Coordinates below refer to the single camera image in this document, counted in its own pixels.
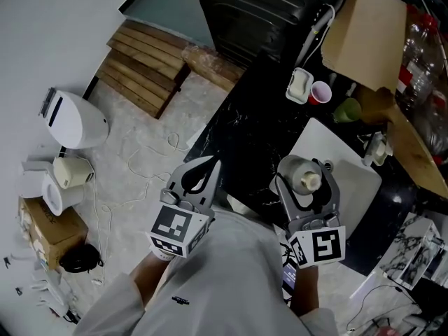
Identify white soap dish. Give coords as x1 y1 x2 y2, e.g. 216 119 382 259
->
285 67 314 104

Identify person's right forearm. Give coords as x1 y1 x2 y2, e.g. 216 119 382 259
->
293 264 320 318

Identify white open-lid toilet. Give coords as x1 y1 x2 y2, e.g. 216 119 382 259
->
15 159 85 216

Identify dark counter table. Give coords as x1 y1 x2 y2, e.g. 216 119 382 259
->
183 47 421 276

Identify clear plastic bottle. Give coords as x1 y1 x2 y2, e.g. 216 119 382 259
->
397 12 448 160

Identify black ribbed panel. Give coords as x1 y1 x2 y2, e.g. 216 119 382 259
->
194 0 337 69

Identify white sink basin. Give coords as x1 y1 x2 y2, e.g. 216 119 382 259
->
269 117 382 239

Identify marble sample tiles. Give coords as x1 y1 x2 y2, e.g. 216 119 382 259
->
379 211 448 290

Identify black phone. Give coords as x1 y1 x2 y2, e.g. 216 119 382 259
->
281 260 298 300

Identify red cup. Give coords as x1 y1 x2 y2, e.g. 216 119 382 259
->
307 80 333 105

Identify worn wooden board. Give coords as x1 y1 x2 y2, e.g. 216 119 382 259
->
181 45 246 92

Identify person's white shirt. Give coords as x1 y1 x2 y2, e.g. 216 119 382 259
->
73 208 340 336

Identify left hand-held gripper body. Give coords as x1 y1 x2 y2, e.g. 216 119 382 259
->
146 188 216 258

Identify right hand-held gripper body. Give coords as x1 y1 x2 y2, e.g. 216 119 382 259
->
285 212 347 270

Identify person's left forearm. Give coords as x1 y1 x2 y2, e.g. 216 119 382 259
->
129 250 176 314

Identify black bag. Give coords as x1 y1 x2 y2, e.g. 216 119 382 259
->
59 243 104 274

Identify small cardboard box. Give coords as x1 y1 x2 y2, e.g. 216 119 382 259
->
19 196 88 271

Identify grey bottle with cream cap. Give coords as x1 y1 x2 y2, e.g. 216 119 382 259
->
278 154 323 197

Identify large open cardboard box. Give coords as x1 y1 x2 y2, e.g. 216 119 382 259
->
321 0 448 200

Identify white smart toilet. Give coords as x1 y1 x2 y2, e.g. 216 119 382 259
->
38 87 110 150

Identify green cup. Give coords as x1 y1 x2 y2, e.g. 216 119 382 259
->
332 97 362 124

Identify beige trash bin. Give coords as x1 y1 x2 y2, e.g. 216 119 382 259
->
52 155 95 190

